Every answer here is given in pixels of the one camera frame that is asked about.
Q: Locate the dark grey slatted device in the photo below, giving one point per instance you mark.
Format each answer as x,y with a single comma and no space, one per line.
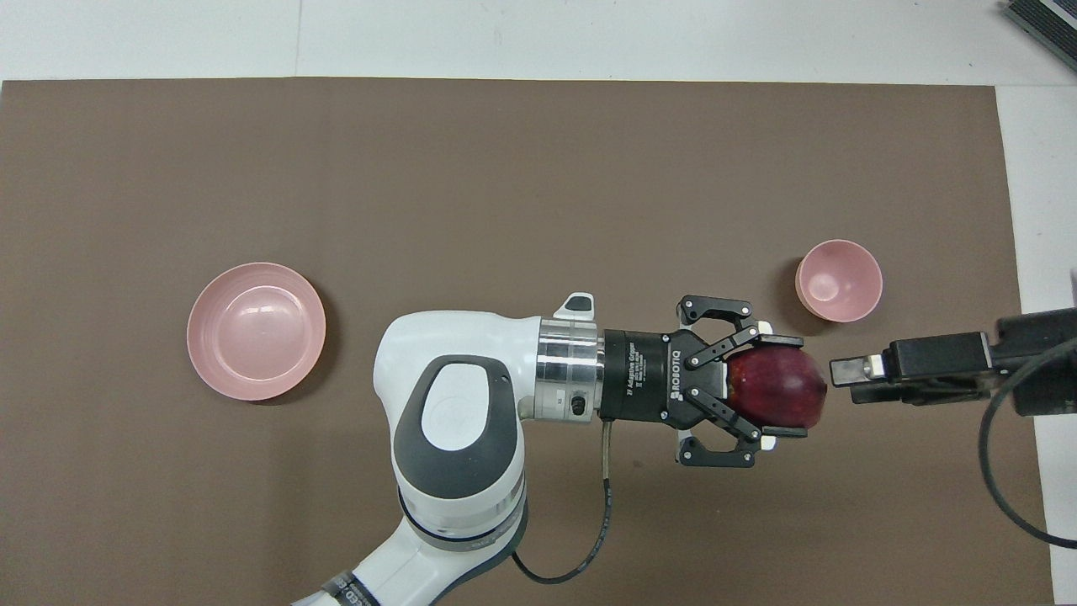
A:
1052,21

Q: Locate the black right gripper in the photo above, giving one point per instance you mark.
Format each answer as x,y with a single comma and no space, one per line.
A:
1043,362

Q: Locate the brown table mat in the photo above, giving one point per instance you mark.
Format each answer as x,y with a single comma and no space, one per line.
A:
505,168

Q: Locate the dark red apple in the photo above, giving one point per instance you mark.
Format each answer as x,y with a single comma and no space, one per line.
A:
782,387

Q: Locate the pink bowl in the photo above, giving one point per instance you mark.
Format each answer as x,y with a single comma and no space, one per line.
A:
840,282

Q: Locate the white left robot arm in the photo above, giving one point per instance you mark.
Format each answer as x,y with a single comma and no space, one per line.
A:
454,353

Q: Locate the pink plate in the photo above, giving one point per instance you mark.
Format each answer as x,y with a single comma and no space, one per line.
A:
257,332

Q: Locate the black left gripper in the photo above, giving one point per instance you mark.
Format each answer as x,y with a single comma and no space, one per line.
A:
648,374

